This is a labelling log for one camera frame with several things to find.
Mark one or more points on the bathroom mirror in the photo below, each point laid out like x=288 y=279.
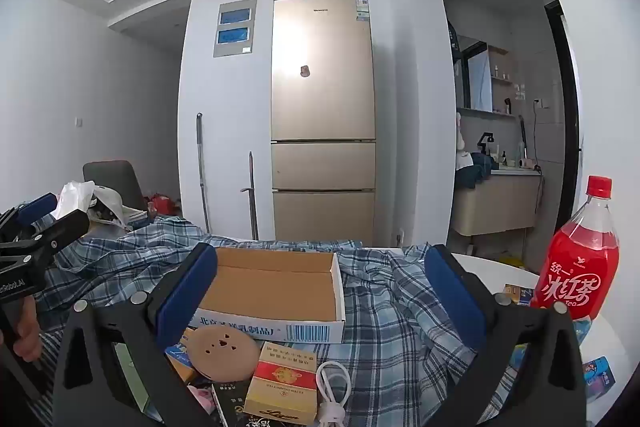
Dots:
x=477 y=74

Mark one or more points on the red and gold box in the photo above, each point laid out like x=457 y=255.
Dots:
x=282 y=382

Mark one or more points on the brown fridge magnet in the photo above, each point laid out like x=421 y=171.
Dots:
x=305 y=71

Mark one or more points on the black door frame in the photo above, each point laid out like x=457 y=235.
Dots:
x=567 y=117

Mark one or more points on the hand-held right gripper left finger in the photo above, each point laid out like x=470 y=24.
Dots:
x=185 y=294

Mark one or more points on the white plastic bag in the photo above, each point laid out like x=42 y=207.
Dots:
x=72 y=199

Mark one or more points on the person's left hand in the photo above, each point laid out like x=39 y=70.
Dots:
x=27 y=332

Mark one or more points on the blue and yellow snack packet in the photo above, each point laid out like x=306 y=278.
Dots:
x=581 y=331

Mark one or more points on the grey chair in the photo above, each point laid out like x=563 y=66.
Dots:
x=120 y=182

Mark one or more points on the red drink bottle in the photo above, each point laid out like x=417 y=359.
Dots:
x=575 y=267

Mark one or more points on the gold refrigerator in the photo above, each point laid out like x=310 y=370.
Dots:
x=322 y=132

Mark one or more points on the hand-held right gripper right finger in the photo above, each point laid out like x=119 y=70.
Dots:
x=452 y=294

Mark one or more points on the grey wall panel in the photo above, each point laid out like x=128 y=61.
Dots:
x=235 y=29

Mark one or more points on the cardboard box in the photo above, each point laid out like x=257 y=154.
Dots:
x=272 y=289

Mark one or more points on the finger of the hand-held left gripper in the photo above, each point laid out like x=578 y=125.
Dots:
x=37 y=207
x=65 y=227

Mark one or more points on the blue plaid shirt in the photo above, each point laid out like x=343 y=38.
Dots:
x=395 y=322

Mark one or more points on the beige vanity cabinet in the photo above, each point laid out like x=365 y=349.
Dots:
x=500 y=204

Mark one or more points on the round tan disc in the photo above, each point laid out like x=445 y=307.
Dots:
x=222 y=352

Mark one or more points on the yellow and blue small box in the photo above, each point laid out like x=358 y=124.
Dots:
x=517 y=294

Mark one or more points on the black box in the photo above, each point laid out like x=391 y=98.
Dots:
x=237 y=402

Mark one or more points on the pink small item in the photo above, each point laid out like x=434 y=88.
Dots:
x=202 y=399

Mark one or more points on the dark blue cloth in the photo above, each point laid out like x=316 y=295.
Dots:
x=472 y=174

